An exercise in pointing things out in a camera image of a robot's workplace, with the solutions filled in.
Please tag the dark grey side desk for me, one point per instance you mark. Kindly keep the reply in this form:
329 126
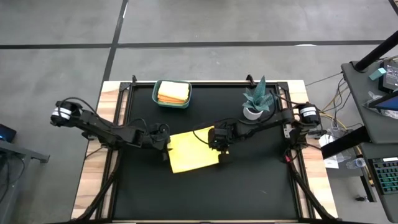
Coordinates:
367 124

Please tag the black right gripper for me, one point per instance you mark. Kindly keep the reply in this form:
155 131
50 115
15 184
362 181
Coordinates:
222 135

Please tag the white paper sheets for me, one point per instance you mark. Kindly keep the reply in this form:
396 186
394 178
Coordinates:
329 155

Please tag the black electronic device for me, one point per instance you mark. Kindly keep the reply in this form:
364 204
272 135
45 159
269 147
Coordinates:
390 76

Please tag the black aluminium table frame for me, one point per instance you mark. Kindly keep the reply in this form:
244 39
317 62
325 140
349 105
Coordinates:
124 86

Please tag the light wooden table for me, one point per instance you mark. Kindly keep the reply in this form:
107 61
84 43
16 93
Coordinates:
90 180

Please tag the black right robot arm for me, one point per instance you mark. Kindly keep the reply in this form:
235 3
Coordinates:
273 119

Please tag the yellow microfiber towel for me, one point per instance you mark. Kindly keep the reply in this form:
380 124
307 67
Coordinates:
174 89
189 152

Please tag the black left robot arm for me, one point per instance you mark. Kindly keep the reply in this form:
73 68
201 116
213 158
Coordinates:
99 124

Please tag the teal plastic bin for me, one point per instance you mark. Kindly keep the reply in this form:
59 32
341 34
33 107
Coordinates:
154 96

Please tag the artificial green snake plant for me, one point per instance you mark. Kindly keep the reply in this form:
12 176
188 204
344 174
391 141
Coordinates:
258 99

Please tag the tablet with blue screen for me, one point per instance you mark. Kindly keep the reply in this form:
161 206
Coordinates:
387 102

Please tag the grey metal stand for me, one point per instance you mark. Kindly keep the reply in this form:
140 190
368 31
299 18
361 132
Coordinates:
18 155

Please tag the clear plastic water bottle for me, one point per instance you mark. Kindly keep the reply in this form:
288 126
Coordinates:
357 163

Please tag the black device with blue light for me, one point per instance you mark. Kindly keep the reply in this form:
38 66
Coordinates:
6 133

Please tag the small teal box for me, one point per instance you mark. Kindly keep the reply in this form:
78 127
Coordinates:
377 74

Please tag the black round pole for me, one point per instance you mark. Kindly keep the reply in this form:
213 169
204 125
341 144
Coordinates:
376 51

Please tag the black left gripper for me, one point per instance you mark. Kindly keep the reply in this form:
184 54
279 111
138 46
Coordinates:
155 135

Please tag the small black floor object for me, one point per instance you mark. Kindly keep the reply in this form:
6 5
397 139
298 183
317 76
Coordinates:
361 198

